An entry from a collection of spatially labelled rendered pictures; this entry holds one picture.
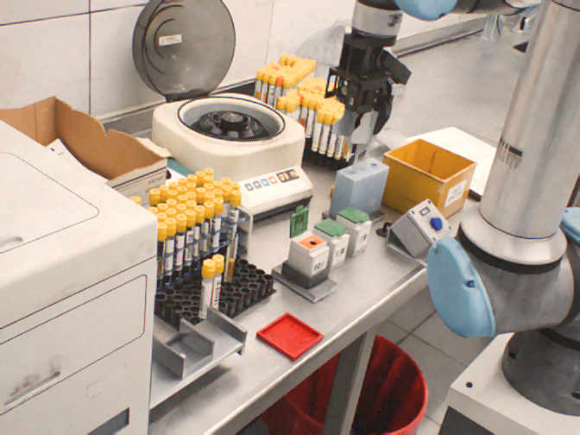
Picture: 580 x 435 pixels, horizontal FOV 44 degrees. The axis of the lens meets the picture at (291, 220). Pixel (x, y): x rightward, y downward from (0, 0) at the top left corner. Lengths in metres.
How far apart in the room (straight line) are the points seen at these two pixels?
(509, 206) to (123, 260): 0.39
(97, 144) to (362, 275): 0.49
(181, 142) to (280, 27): 0.61
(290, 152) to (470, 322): 0.61
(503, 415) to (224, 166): 0.60
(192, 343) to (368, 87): 0.48
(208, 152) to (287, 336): 0.37
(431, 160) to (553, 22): 0.78
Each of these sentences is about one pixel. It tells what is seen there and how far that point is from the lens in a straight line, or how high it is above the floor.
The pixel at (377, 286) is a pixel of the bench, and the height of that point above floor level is 0.87.
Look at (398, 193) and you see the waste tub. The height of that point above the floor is 0.91.
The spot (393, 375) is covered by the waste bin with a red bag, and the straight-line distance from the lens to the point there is 1.74.
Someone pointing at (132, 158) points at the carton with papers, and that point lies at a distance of 1.16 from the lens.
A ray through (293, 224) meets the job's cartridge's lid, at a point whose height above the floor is 0.97.
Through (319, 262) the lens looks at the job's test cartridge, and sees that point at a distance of 1.07.
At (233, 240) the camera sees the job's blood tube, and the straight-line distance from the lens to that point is 1.01.
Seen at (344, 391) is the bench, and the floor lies 0.65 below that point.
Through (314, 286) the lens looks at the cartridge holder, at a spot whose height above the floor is 0.89.
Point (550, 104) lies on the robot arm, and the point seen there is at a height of 1.31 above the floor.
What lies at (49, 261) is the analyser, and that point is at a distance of 0.60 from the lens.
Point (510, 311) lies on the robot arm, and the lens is 0.81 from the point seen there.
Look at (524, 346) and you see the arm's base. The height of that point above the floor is 0.96.
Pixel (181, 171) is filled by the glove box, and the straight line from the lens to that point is 1.23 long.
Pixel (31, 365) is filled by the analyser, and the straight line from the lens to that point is 0.65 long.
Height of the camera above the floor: 1.52
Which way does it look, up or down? 30 degrees down
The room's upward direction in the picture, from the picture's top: 10 degrees clockwise
